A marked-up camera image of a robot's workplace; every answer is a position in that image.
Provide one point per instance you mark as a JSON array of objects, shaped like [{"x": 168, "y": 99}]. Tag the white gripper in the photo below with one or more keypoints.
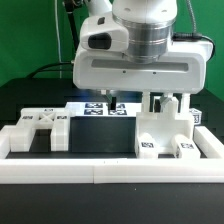
[{"x": 116, "y": 54}]

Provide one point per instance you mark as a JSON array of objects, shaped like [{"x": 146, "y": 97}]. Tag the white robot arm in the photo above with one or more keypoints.
[{"x": 144, "y": 11}]

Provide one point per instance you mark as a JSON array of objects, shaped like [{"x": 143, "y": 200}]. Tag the white chair seat part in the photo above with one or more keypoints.
[{"x": 162, "y": 126}]

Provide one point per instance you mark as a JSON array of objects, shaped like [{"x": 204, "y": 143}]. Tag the white U-shaped fence frame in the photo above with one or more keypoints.
[{"x": 96, "y": 171}]

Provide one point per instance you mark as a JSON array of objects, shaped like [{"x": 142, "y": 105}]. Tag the white tagged cube far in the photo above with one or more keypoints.
[{"x": 197, "y": 114}]

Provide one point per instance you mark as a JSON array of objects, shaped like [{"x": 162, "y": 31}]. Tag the white marker sheet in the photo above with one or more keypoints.
[{"x": 98, "y": 109}]

